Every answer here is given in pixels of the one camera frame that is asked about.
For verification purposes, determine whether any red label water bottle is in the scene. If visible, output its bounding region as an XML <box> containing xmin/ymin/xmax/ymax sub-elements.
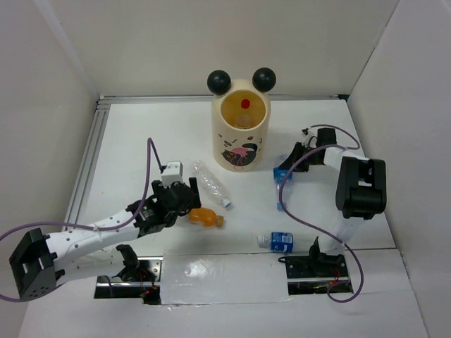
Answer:
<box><xmin>234</xmin><ymin>99</ymin><xmax>252</xmax><ymax>129</ymax></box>

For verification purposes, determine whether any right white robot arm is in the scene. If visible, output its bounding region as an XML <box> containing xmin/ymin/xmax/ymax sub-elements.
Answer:
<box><xmin>274</xmin><ymin>124</ymin><xmax>387</xmax><ymax>276</ymax></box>

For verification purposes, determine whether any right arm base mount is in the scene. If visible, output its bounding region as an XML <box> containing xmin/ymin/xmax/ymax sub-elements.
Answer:
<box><xmin>278</xmin><ymin>239</ymin><xmax>353</xmax><ymax>296</ymax></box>

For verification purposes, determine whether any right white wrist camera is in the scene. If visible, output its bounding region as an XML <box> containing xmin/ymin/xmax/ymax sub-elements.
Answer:
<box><xmin>301</xmin><ymin>128</ymin><xmax>317</xmax><ymax>149</ymax></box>

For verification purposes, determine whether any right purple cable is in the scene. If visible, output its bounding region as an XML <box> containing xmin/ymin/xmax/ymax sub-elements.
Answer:
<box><xmin>277</xmin><ymin>123</ymin><xmax>366</xmax><ymax>303</ymax></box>

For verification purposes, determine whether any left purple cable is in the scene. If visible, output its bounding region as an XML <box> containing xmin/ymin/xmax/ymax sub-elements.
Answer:
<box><xmin>0</xmin><ymin>137</ymin><xmax>170</xmax><ymax>303</ymax></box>

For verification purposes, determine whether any orange juice bottle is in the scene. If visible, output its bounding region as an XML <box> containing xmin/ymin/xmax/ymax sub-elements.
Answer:
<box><xmin>188</xmin><ymin>208</ymin><xmax>224</xmax><ymax>227</ymax></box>

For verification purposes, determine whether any cream bin with black ears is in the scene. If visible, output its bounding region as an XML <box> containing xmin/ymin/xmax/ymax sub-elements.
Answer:
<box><xmin>206</xmin><ymin>67</ymin><xmax>276</xmax><ymax>173</ymax></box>

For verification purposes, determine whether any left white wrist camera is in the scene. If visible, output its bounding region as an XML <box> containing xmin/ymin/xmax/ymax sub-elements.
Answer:
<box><xmin>161</xmin><ymin>161</ymin><xmax>183</xmax><ymax>187</ymax></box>

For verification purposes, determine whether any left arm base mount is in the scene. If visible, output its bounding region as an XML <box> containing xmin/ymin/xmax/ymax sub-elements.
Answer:
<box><xmin>94</xmin><ymin>256</ymin><xmax>163</xmax><ymax>306</ymax></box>

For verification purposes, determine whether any blue label white cap bottle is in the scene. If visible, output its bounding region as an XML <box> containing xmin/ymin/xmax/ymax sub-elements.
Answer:
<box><xmin>257</xmin><ymin>232</ymin><xmax>294</xmax><ymax>254</ymax></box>

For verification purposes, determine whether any silver foil tape sheet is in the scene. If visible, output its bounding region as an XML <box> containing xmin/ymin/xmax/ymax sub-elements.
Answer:
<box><xmin>160</xmin><ymin>253</ymin><xmax>290</xmax><ymax>305</ymax></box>

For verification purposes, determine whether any clear unlabeled plastic bottle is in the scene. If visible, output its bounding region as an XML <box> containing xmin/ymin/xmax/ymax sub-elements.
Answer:
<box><xmin>192</xmin><ymin>161</ymin><xmax>232</xmax><ymax>209</ymax></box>

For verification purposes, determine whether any aluminium frame rail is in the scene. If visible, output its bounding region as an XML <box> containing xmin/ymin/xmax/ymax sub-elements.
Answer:
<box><xmin>58</xmin><ymin>94</ymin><xmax>350</xmax><ymax>254</ymax></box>

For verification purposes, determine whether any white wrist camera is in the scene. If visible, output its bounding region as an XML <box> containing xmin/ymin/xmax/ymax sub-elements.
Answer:
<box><xmin>301</xmin><ymin>128</ymin><xmax>317</xmax><ymax>149</ymax></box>
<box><xmin>161</xmin><ymin>161</ymin><xmax>183</xmax><ymax>187</ymax></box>

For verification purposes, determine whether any purple cable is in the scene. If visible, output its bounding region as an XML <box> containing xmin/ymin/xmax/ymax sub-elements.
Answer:
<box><xmin>0</xmin><ymin>137</ymin><xmax>170</xmax><ymax>303</ymax></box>
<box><xmin>277</xmin><ymin>123</ymin><xmax>366</xmax><ymax>303</ymax></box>

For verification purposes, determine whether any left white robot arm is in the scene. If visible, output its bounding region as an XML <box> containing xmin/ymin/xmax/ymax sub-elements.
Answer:
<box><xmin>9</xmin><ymin>177</ymin><xmax>201</xmax><ymax>302</ymax></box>

